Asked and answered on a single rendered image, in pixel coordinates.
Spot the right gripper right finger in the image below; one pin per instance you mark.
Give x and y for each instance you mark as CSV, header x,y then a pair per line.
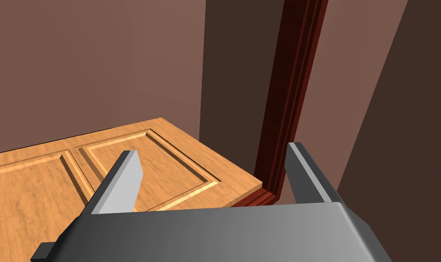
x,y
307,178

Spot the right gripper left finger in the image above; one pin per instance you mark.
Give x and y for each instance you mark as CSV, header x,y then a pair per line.
x,y
119,189

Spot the light wooden panelled door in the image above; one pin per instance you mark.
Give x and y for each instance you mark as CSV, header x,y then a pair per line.
x,y
35,203

